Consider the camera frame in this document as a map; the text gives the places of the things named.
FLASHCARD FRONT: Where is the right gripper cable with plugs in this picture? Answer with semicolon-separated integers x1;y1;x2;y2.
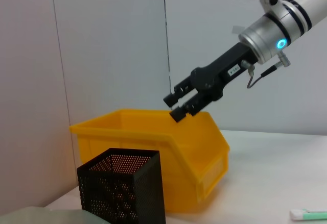
241;51;291;89

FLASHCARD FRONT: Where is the green glass fruit plate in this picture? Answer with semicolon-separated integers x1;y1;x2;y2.
0;205;110;224

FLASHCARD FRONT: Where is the green utility knife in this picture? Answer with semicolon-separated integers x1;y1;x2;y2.
290;208;327;221

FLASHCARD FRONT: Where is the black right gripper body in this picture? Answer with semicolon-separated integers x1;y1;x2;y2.
190;42;259;103

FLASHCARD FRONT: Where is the yellow plastic bin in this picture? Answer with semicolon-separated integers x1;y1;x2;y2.
69;108;230;213

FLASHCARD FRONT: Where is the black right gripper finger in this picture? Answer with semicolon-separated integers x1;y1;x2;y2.
163;75;197;107
170;90;207;122

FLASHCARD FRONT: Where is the black mesh pen holder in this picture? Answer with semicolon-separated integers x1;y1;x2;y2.
76;147;167;224

